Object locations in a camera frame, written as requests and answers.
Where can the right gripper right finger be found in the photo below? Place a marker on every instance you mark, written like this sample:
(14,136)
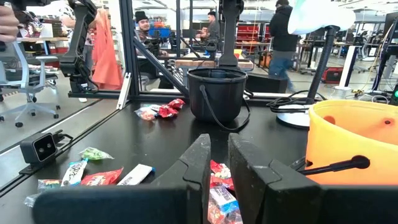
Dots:
(267,193)

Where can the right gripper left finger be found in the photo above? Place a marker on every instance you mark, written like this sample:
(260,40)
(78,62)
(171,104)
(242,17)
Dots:
(174,202)

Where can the white blue chocolate bar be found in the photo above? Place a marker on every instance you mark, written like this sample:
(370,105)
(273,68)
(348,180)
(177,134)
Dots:
(136,175)
(74,172)
(222,199)
(153,108)

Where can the red candy pack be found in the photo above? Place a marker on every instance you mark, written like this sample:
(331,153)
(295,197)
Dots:
(222,183)
(102,178)
(220,169)
(169,110)

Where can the clear pinkish candy wrapper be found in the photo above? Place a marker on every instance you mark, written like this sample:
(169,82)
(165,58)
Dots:
(145,114)
(225,217)

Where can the clear green candy wrapper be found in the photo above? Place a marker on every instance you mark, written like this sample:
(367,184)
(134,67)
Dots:
(94,154)

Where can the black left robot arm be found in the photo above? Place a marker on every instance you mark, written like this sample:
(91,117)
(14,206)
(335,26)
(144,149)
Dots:
(230,31)

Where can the black table mat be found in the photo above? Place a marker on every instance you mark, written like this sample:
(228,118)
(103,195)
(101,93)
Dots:
(140,140)

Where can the orange pumpkin bucket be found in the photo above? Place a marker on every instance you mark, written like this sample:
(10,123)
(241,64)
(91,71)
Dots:
(351,137)

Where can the black box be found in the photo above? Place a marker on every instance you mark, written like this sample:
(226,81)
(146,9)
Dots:
(265,83)

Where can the black plastic bucket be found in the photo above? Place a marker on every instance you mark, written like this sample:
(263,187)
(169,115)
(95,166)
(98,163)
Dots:
(217,93)

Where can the red tool box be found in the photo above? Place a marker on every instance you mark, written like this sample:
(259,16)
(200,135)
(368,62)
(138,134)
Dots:
(332,74)

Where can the red storage rack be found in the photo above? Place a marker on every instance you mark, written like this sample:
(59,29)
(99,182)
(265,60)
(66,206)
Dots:
(248,32)

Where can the orange hanging cloth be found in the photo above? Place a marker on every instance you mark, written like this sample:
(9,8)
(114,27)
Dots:
(105,56)

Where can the blue storage bin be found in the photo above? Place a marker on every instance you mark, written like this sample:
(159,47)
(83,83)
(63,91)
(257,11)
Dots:
(159,32)

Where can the black equipment stand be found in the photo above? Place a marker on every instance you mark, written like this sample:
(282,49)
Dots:
(385,53)

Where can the white desk lamp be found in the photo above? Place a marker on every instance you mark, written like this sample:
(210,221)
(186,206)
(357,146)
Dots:
(317,15)

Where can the white office chair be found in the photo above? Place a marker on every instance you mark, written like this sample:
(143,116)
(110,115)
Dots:
(28,84)

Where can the person's hand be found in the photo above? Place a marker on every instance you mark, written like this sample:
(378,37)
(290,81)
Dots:
(7,25)

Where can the silver metal bracket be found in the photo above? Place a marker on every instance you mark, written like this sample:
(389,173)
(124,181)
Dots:
(124,90)

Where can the black table-level camera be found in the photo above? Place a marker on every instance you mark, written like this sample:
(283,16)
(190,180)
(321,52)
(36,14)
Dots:
(38,149)

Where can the white pedestal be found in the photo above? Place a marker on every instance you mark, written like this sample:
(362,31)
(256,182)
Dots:
(348,65)

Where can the black aluminium frame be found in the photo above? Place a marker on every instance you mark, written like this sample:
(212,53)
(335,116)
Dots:
(129,46)

